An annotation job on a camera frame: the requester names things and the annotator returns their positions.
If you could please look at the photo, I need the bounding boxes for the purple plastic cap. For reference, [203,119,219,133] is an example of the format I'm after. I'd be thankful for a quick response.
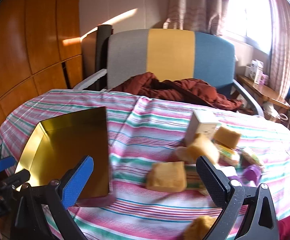
[243,164,262,185]

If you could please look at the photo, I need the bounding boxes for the tan sponge block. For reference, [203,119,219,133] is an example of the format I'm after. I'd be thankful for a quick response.
[174,133,220,165]

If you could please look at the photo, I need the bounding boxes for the yellow knitted sock roll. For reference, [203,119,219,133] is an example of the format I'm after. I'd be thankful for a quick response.
[183,216,217,240]

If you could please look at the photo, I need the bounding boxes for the yellow sponge block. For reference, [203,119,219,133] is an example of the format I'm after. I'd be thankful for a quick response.
[146,161,187,193]

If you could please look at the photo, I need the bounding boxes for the green yellow snack packet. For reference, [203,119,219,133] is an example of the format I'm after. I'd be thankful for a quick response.
[214,142,240,167]

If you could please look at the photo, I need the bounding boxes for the gold metal tin box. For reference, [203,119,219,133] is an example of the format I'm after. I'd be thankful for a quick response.
[16,107,111,202]

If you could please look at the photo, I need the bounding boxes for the small brown sponge block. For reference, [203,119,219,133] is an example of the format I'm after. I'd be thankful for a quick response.
[213,126,241,149]

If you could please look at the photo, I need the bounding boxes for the beige medicine carton box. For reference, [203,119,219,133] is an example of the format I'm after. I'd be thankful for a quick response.
[184,110,220,146]

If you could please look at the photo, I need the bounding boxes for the striped pink green bedsheet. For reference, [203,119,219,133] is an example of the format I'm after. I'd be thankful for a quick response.
[0,89,290,239]

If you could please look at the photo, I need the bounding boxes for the dark red jacket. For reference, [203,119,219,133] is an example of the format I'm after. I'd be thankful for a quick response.
[112,72,243,112]

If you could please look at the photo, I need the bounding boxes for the wooden side shelf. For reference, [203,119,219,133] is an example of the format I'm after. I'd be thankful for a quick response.
[237,75,290,110]

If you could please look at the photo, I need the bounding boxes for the white product boxes on shelf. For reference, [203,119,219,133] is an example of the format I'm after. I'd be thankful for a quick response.
[244,60,269,86]

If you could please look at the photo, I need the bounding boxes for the orange wooden wardrobe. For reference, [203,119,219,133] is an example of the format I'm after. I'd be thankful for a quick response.
[0,0,83,126]

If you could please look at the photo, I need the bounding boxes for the grey yellow blue armchair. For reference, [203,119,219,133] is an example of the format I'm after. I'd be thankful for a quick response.
[74,24,264,116]

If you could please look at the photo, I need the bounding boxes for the patterned beige curtain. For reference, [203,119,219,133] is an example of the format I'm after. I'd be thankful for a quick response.
[163,0,229,36]

